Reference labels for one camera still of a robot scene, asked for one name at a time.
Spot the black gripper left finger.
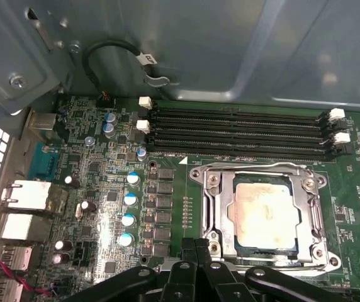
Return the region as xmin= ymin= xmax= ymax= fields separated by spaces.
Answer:
xmin=62 ymin=238 xmax=197 ymax=302

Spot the black PC case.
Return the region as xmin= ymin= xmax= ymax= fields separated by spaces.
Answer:
xmin=0 ymin=0 xmax=360 ymax=302

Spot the silver network port block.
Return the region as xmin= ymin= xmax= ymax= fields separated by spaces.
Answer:
xmin=0 ymin=179 xmax=69 ymax=216

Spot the black RAM slot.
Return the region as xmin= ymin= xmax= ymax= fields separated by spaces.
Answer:
xmin=135 ymin=119 xmax=351 ymax=147
xmin=132 ymin=108 xmax=347 ymax=135
xmin=138 ymin=96 xmax=346 ymax=124
xmin=129 ymin=130 xmax=352 ymax=161

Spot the silver USB port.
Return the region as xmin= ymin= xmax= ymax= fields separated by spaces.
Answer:
xmin=0 ymin=244 xmax=33 ymax=272
xmin=0 ymin=278 xmax=26 ymax=302

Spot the small metal port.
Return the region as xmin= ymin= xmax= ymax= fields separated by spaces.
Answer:
xmin=27 ymin=111 xmax=58 ymax=135

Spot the black labelled cable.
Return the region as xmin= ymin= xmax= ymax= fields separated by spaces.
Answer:
xmin=81 ymin=39 xmax=171 ymax=101

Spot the metal locking lever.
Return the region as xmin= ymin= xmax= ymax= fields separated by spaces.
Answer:
xmin=203 ymin=162 xmax=313 ymax=177
xmin=230 ymin=256 xmax=338 ymax=276

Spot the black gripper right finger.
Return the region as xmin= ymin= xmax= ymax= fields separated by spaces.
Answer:
xmin=196 ymin=238 xmax=357 ymax=302

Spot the dark capacitor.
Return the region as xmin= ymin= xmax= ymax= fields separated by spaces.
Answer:
xmin=52 ymin=253 xmax=71 ymax=266
xmin=65 ymin=175 xmax=81 ymax=189
xmin=55 ymin=240 xmax=73 ymax=253
xmin=81 ymin=201 xmax=98 ymax=215

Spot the blue serial port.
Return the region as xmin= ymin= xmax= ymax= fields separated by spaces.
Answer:
xmin=28 ymin=141 xmax=60 ymax=181

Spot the metal socket cover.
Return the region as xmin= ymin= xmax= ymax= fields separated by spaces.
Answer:
xmin=214 ymin=166 xmax=322 ymax=265

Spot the CPU socket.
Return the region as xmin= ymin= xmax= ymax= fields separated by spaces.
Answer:
xmin=189 ymin=162 xmax=343 ymax=277

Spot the green motherboard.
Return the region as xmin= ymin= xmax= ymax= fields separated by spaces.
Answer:
xmin=19 ymin=96 xmax=360 ymax=302

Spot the grey square choke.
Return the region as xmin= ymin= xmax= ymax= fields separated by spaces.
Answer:
xmin=152 ymin=243 xmax=170 ymax=257
xmin=157 ymin=181 xmax=174 ymax=195
xmin=153 ymin=226 xmax=171 ymax=242
xmin=155 ymin=196 xmax=173 ymax=210
xmin=154 ymin=211 xmax=172 ymax=225
xmin=157 ymin=168 xmax=175 ymax=181

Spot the silver CPU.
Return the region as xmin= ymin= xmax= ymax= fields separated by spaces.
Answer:
xmin=232 ymin=176 xmax=299 ymax=257

